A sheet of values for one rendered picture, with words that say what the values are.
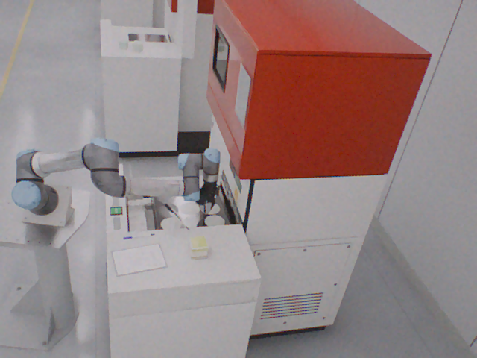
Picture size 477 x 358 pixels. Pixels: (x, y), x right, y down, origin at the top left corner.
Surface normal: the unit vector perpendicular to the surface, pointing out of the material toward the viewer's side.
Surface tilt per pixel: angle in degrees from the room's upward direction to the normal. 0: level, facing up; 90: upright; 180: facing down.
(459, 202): 90
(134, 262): 0
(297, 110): 90
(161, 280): 0
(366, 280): 0
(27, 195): 54
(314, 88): 90
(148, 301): 90
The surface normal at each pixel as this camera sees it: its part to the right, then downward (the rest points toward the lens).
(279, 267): 0.23, 0.59
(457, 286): -0.97, 0.04
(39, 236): 0.11, -0.81
